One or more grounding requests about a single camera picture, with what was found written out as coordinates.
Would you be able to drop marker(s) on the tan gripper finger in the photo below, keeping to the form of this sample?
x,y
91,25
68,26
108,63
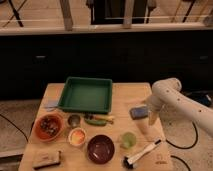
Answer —
x,y
152,116

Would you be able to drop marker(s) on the green plastic cup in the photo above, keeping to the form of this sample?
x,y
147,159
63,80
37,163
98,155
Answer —
x,y
127,140

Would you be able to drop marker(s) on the small white bowl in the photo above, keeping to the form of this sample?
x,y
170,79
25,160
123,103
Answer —
x,y
77,137

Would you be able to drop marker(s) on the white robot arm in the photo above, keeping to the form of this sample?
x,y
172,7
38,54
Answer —
x,y
167,91

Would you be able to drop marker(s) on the wooden table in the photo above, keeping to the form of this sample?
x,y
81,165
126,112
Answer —
x,y
125,96

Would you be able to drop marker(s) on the green plastic tray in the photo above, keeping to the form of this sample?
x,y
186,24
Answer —
x,y
86,95

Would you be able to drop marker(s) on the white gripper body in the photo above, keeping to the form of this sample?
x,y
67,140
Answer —
x,y
154,103

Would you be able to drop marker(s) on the blue sponge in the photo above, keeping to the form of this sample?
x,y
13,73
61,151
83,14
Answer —
x,y
138,112

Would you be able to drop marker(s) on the green cucumber toy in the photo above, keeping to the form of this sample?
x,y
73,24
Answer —
x,y
95,122

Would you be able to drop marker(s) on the dark purple bowl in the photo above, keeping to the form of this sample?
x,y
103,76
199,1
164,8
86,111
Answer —
x,y
100,149

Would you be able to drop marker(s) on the tan black sponge block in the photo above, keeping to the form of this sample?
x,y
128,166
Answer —
x,y
46,159

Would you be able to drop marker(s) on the black white brush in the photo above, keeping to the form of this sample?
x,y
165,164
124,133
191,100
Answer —
x,y
129,162

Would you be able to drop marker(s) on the small metal cup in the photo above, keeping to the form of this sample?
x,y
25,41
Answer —
x,y
74,121

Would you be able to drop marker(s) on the wooden handled tool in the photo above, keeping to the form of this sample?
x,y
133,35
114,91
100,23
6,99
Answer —
x,y
100,117

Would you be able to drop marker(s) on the orange bowl with nuts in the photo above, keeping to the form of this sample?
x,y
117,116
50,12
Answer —
x,y
48,127

